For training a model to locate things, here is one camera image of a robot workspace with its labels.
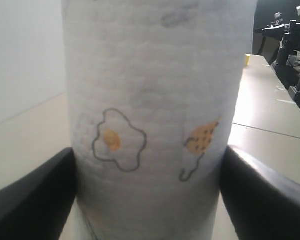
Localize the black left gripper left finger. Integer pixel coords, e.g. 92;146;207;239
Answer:
0;147;77;240

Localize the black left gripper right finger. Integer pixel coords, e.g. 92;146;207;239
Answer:
219;145;300;240

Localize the printed white paper towel roll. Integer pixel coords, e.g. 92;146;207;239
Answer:
62;0;257;240

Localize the small yellow object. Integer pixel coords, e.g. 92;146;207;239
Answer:
245;54;251;67

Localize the dark equipment in background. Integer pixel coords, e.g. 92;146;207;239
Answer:
253;0;300;109

